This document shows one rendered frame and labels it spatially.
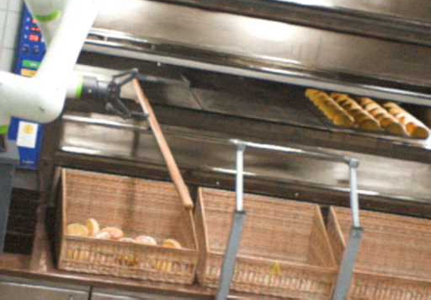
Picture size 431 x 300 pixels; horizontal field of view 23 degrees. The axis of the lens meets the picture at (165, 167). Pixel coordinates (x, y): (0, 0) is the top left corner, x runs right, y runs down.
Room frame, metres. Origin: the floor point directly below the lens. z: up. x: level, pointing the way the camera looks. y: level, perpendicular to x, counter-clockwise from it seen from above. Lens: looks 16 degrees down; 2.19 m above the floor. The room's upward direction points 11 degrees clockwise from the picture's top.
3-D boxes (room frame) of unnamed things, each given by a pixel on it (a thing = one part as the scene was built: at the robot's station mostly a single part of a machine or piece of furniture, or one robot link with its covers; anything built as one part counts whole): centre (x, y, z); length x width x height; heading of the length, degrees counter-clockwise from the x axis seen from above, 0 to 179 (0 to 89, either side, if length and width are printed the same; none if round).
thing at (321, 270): (4.24, -0.46, 0.72); 0.56 x 0.49 x 0.28; 99
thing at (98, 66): (5.04, 0.27, 1.20); 0.55 x 0.36 x 0.03; 100
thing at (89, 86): (3.81, 0.34, 1.33); 0.12 x 0.06 x 0.09; 10
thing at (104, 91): (3.82, 0.26, 1.33); 0.09 x 0.07 x 0.08; 100
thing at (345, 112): (5.04, -0.90, 1.21); 0.61 x 0.48 x 0.06; 10
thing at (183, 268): (4.14, 0.12, 0.72); 0.56 x 0.49 x 0.28; 101
